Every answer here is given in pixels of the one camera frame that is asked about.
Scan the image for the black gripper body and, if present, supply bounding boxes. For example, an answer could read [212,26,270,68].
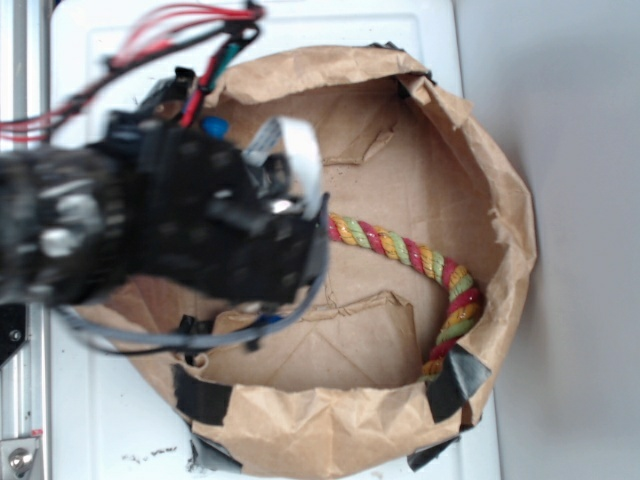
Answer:
[99,67,327,305]

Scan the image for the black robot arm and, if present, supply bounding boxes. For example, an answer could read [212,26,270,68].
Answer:
[1,68,326,305]

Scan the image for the black tape strip left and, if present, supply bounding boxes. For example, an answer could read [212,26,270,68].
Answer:
[172,364,233,426]

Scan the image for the black tape strip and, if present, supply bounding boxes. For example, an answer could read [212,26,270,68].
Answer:
[426,345,491,423]
[172,364,233,426]
[190,433,242,474]

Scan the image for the white plastic lid tray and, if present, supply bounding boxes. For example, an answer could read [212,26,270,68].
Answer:
[47,0,503,480]

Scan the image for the brown paper bag bin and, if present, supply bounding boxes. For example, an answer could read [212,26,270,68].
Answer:
[74,44,539,478]

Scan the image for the black tape strip lower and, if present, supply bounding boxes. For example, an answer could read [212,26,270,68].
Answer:
[190,433,242,474]

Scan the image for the black tape strip right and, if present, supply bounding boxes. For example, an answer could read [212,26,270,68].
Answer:
[426,345,491,423]

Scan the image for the white flat ribbon cable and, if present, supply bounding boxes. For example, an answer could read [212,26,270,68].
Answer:
[243,115,322,220]

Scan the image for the grey cable loop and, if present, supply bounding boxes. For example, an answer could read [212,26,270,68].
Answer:
[54,273,326,355]

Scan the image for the red wire bundle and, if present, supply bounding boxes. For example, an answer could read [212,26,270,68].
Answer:
[0,1,268,142]

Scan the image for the aluminium extrusion frame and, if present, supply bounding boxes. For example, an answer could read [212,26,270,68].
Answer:
[1,1,52,479]

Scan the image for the multicolour twisted rope toy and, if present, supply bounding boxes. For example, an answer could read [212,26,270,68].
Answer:
[328,213,484,383]

